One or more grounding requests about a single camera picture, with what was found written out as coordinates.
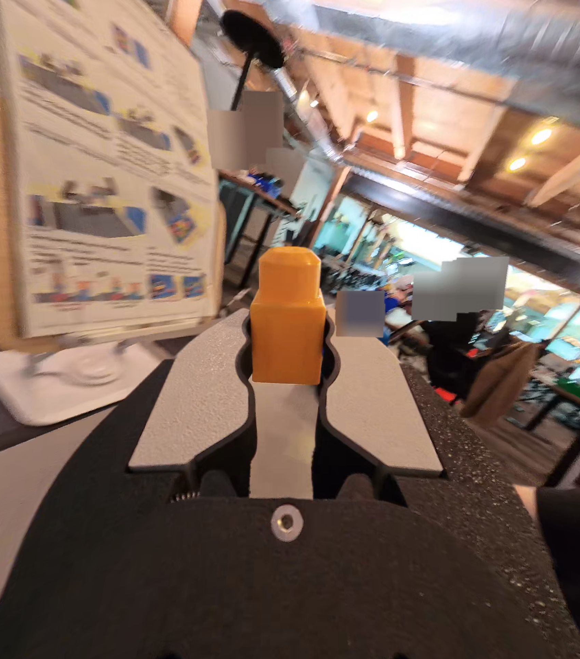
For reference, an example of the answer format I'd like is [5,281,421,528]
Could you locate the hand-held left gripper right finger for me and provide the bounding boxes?
[319,308,445,495]

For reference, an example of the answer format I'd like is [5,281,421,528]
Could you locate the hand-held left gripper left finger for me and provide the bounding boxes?
[128,308,260,493]

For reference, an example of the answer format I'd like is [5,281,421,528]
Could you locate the orange toy block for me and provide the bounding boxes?
[250,247,328,386]

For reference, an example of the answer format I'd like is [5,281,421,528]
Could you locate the person's right forearm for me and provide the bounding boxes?
[515,485,541,522]

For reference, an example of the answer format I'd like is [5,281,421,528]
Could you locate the tan coat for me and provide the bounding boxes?
[461,340,543,429]

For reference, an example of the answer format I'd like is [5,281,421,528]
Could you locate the wooden desk black legs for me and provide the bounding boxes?
[524,373,580,434]

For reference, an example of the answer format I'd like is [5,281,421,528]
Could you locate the black standing desk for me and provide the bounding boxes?
[220,172,302,290]

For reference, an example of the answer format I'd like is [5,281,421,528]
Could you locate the printed instruction sheet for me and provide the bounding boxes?
[0,0,220,339]

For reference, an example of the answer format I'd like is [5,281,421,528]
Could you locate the large silver air duct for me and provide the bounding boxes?
[264,0,580,129]

